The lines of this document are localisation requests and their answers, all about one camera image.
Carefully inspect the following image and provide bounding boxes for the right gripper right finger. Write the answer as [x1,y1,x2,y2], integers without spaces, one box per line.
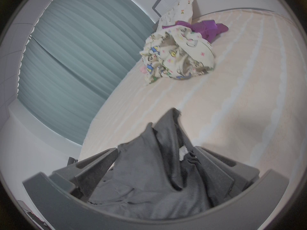
[193,146,260,201]

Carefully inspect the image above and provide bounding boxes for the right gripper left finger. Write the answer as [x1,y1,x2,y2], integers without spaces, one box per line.
[49,148,118,199]

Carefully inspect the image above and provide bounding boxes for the black T-shirt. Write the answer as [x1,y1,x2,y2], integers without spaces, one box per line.
[87,107,231,221]

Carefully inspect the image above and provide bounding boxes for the bed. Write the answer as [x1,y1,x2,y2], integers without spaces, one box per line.
[79,0,307,221]

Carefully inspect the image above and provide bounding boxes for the blue-green curtain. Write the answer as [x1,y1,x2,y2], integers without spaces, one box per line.
[17,0,160,147]

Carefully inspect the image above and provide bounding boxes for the white printed garment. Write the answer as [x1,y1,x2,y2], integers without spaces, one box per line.
[140,25,215,84]

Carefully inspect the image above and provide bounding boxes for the purple garment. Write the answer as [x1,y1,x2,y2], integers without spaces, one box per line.
[163,20,229,44]

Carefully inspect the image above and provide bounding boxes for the white printed pillow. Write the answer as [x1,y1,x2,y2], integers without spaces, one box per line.
[157,0,195,28]

